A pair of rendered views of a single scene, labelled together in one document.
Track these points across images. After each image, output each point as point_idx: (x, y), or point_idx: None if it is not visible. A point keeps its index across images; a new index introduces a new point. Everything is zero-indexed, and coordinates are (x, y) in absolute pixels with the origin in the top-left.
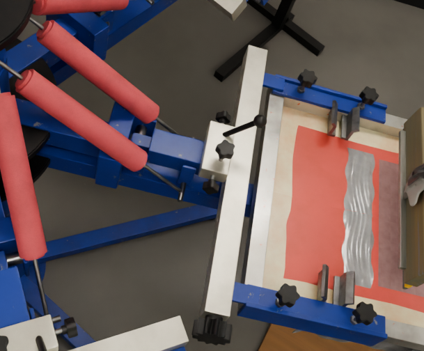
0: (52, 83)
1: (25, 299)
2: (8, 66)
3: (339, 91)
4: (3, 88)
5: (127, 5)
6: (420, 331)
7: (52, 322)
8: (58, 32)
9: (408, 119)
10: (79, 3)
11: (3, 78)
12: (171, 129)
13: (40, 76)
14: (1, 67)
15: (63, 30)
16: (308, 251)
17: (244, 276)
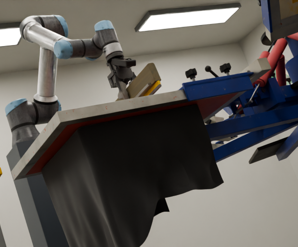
0: (262, 56)
1: (226, 119)
2: (268, 49)
3: (212, 78)
4: (292, 69)
5: None
6: None
7: (211, 117)
8: (276, 41)
9: (159, 75)
10: (294, 35)
11: (290, 64)
12: (254, 91)
13: (262, 53)
14: (290, 59)
15: (278, 41)
16: None
17: None
